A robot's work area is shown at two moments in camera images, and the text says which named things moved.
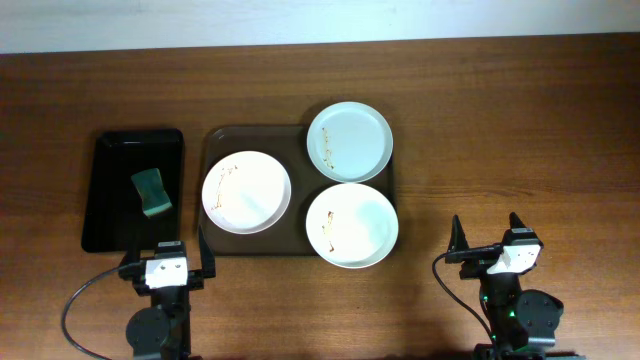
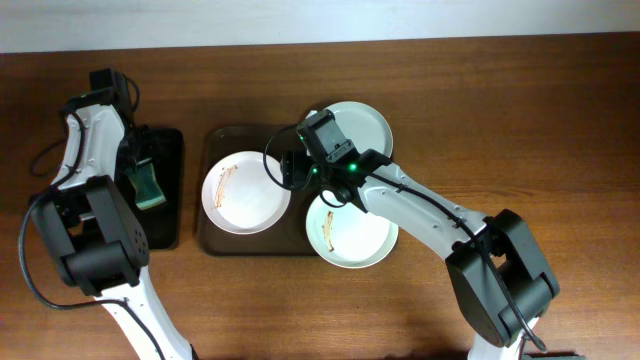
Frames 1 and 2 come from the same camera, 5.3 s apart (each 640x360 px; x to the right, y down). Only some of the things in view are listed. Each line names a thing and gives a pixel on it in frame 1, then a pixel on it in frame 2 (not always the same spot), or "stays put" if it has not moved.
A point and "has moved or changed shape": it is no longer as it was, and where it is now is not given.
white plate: [352, 225] stays put
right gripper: [473, 270] -> [291, 170]
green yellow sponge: [149, 184] has moved or changed shape
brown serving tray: [288, 145] stays put
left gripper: [197, 275] -> [135, 154]
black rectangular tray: [114, 203] stays put
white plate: [246, 192] stays put
